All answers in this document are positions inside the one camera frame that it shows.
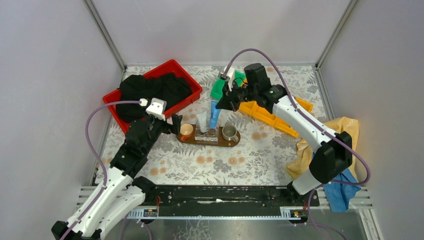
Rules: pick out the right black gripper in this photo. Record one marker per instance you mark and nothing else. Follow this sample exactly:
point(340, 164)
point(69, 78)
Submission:
point(228, 101)

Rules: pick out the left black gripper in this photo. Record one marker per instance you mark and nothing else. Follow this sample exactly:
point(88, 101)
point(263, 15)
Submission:
point(170, 124)

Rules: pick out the orange ceramic cup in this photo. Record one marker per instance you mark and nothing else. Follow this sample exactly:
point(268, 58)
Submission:
point(186, 131)

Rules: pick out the blue toothpaste tube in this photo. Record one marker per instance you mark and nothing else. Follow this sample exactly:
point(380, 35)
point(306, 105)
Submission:
point(214, 114)

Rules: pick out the white toothpaste tube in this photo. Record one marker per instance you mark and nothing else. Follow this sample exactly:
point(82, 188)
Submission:
point(202, 121)

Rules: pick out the grey metal cup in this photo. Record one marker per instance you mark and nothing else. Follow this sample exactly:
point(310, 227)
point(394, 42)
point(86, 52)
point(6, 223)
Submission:
point(230, 133)

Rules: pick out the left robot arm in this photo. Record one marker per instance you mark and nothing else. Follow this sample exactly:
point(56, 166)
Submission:
point(116, 172)

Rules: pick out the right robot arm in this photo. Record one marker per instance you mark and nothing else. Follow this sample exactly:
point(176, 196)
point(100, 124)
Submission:
point(331, 149)

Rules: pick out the yellow bin with toothpaste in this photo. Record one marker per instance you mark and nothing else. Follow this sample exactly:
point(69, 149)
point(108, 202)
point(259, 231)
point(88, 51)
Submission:
point(274, 121)

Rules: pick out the oval wooden tray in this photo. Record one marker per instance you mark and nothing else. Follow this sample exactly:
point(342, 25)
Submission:
point(221, 142)

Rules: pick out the green plastic bin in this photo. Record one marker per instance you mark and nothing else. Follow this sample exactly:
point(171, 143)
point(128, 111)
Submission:
point(217, 88)

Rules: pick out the yellow bin with cups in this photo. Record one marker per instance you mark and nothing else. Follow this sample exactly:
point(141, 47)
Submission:
point(252, 109)

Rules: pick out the black cloth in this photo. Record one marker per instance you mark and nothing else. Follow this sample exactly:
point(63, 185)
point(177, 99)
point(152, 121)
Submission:
point(167, 87)

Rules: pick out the yellow bin with toothbrushes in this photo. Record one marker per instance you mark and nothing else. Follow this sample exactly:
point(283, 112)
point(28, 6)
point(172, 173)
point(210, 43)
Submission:
point(291, 114)

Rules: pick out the blue cloth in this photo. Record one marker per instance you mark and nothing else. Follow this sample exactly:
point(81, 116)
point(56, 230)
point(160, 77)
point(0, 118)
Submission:
point(339, 195)

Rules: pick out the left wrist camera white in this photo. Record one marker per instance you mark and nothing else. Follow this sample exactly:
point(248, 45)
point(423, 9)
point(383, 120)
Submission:
point(155, 107)

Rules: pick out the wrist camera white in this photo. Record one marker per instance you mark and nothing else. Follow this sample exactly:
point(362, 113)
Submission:
point(155, 107)
point(228, 75)

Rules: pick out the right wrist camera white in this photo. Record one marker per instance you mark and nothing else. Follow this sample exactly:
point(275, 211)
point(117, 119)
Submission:
point(228, 75)

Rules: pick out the left aluminium frame post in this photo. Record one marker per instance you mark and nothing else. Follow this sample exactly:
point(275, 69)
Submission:
point(92, 9)

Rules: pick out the aluminium frame post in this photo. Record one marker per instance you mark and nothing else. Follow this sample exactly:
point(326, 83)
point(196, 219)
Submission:
point(339, 27)
point(92, 9)

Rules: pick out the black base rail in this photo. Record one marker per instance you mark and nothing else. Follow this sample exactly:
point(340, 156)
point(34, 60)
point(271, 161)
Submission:
point(205, 202)

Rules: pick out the right aluminium frame post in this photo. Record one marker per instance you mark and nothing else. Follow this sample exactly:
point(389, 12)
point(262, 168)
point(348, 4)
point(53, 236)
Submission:
point(339, 27)

